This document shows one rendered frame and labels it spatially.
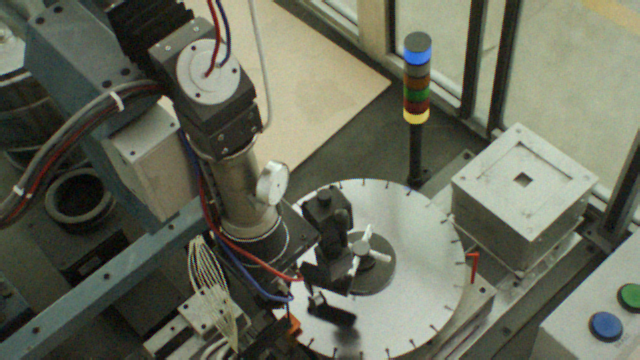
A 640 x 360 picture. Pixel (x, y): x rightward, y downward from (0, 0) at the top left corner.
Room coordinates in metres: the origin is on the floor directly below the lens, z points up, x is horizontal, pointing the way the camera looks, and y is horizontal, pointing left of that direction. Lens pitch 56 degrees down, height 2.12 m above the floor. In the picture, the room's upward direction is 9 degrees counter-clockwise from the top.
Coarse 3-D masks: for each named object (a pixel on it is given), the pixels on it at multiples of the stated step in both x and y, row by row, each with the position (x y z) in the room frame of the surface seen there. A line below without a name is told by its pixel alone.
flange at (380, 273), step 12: (348, 240) 0.64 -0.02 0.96; (372, 240) 0.63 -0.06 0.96; (384, 240) 0.63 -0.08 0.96; (384, 252) 0.61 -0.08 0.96; (360, 264) 0.58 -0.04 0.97; (372, 264) 0.58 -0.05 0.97; (384, 264) 0.59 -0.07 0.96; (396, 264) 0.58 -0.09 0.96; (360, 276) 0.57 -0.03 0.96; (372, 276) 0.57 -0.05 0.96; (384, 276) 0.57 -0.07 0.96; (360, 288) 0.55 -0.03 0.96; (372, 288) 0.55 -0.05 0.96
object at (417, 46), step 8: (416, 32) 0.89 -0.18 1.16; (424, 32) 0.89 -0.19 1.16; (408, 40) 0.87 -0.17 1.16; (416, 40) 0.87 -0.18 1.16; (424, 40) 0.87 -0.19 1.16; (408, 48) 0.86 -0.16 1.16; (416, 48) 0.86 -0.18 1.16; (424, 48) 0.85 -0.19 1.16; (408, 56) 0.86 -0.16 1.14; (416, 56) 0.85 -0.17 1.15; (424, 56) 0.85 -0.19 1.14; (416, 64) 0.85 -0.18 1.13
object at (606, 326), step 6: (594, 318) 0.47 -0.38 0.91; (600, 318) 0.47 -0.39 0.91; (606, 318) 0.47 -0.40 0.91; (612, 318) 0.46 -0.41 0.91; (594, 324) 0.46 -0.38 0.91; (600, 324) 0.46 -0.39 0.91; (606, 324) 0.46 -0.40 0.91; (612, 324) 0.46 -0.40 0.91; (618, 324) 0.45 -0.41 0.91; (594, 330) 0.45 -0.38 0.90; (600, 330) 0.45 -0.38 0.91; (606, 330) 0.45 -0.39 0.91; (612, 330) 0.45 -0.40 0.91; (618, 330) 0.44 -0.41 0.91; (600, 336) 0.44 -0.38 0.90; (606, 336) 0.44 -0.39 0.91; (612, 336) 0.44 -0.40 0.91
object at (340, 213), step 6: (336, 210) 0.51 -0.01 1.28; (342, 210) 0.51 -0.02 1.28; (336, 216) 0.50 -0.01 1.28; (342, 216) 0.50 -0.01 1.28; (348, 216) 0.50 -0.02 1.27; (336, 222) 0.50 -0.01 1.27; (342, 222) 0.49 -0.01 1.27; (348, 222) 0.50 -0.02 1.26; (336, 228) 0.50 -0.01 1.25; (342, 228) 0.49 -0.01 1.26; (342, 234) 0.50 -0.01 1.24; (342, 240) 0.50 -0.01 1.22; (342, 246) 0.50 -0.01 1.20
